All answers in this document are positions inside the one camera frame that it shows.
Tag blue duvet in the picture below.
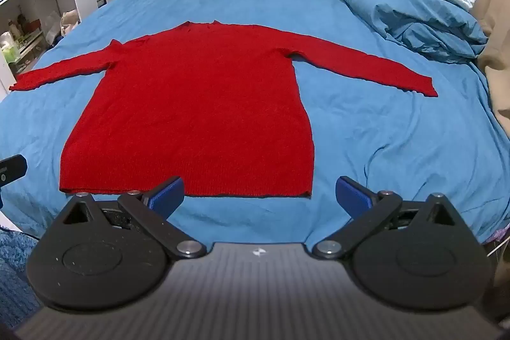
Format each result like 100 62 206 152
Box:
321 0 489 64

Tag white plastic bag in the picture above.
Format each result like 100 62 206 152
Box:
60 9 80 37

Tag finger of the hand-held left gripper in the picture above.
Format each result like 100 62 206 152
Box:
0 155 28 189

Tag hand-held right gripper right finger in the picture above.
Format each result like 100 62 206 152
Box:
312 176 457 260

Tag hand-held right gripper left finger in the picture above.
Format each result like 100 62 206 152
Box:
60 176 207 259

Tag red knit sweater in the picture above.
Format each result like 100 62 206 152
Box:
9 20 439 199

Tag blue shaggy rug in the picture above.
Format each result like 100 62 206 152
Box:
0 230 40 329

